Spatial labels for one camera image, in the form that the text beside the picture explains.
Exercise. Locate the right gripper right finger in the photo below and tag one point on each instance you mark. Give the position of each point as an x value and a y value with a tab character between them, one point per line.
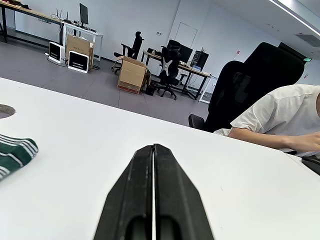
175	190

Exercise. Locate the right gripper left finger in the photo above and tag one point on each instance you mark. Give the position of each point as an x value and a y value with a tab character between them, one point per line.
130	190

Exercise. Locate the cardboard box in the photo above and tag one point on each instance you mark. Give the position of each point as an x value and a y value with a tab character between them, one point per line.
131	75
78	47

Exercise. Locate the black white-backed office chair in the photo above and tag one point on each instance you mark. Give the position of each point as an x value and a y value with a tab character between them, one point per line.
168	70

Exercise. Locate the green white striped T-shirt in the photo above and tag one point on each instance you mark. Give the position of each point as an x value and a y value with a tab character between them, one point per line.
13	155

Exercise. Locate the person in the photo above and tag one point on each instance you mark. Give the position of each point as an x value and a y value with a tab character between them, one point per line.
280	120

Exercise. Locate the large black office chair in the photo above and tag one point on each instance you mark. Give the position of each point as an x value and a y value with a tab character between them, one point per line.
252	85

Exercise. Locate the black computer tower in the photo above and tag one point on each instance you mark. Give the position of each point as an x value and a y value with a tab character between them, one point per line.
200	58

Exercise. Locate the black monitor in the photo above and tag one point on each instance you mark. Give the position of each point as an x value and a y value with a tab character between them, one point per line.
185	53
83	13

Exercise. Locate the white black boxy device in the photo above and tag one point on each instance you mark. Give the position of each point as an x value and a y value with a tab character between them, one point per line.
55	52
78	61

